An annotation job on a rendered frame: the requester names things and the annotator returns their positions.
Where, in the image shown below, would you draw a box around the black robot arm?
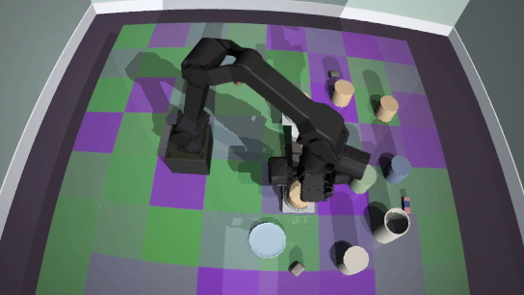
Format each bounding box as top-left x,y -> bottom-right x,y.
170,38 -> 371,202

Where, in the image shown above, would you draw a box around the grey balance beam with round pans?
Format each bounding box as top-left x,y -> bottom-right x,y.
282,113 -> 315,213

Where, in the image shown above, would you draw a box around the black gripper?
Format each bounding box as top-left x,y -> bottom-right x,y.
268,155 -> 351,187

